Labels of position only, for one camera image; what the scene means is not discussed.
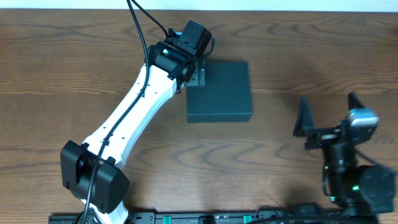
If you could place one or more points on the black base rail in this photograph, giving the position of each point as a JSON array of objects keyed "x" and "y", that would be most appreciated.
[{"x": 262, "y": 216}]

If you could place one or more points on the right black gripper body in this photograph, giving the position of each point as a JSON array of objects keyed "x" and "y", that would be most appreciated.
[{"x": 333, "y": 137}]

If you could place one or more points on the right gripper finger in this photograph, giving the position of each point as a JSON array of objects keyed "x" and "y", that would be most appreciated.
[
  {"x": 353, "y": 102},
  {"x": 304, "y": 120}
]

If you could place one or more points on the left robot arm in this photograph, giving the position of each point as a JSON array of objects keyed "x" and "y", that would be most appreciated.
[{"x": 93, "y": 170}]

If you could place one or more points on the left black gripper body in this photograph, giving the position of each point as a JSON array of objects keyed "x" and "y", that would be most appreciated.
[{"x": 199, "y": 74}]

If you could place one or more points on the dark green box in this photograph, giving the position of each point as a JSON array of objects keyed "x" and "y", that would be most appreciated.
[{"x": 225, "y": 97}]

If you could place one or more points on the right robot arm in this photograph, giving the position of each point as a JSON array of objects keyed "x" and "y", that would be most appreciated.
[{"x": 353, "y": 181}]

